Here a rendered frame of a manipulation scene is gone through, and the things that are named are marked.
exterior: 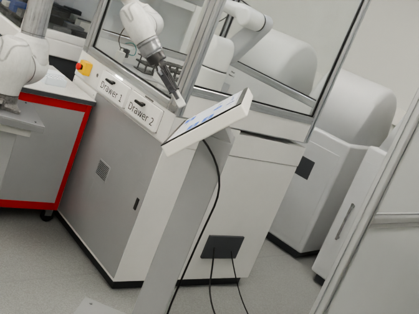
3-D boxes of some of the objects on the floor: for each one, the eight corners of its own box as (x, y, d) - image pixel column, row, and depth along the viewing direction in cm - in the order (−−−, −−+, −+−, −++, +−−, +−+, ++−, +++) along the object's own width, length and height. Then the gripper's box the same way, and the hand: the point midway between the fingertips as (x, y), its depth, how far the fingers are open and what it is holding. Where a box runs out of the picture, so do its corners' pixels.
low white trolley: (-53, 220, 288) (-11, 79, 270) (-79, 167, 332) (-46, 42, 314) (54, 225, 327) (96, 101, 308) (18, 176, 371) (52, 65, 352)
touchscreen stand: (45, 356, 223) (133, 113, 198) (83, 301, 266) (158, 98, 242) (165, 405, 222) (268, 168, 197) (183, 343, 266) (269, 142, 241)
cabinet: (109, 293, 281) (165, 145, 262) (33, 195, 354) (73, 73, 334) (245, 287, 345) (299, 167, 325) (158, 204, 417) (197, 102, 398)
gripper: (158, 50, 221) (188, 104, 224) (164, 48, 233) (193, 99, 237) (141, 59, 222) (171, 113, 226) (149, 57, 235) (178, 108, 238)
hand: (178, 98), depth 231 cm, fingers closed
